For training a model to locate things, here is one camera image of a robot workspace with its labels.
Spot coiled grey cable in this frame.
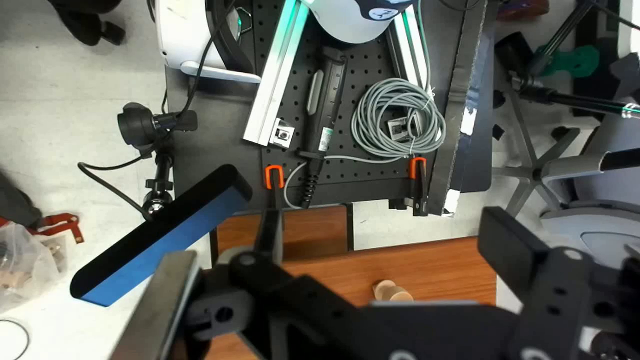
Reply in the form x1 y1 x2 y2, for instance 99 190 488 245
347 75 448 162

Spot black perforated breadboard plate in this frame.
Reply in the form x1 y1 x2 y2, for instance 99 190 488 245
268 0 448 207

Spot aluminium extrusion rail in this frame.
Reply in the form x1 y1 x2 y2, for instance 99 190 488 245
242 0 308 146

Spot wooden ring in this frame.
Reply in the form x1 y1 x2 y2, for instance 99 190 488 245
371 277 416 305

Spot grey office chair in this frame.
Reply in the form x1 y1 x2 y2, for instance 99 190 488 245
492 0 640 267

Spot lower wooden shelf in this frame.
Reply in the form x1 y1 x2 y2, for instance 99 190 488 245
210 204 498 360

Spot black handheld tool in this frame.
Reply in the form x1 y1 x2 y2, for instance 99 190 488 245
299 47 345 157

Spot black blue stereo camera bar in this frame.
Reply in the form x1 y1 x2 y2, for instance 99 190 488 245
69 163 252 305

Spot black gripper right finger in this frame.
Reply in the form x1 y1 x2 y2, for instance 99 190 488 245
477 205 593 360

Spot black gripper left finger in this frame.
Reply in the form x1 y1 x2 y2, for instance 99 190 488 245
108 249 277 360

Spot orange-handled black clamp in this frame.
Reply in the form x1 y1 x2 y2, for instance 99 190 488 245
256 163 284 262
407 155 428 216

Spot black camera on mount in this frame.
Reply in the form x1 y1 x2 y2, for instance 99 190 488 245
116 101 197 217

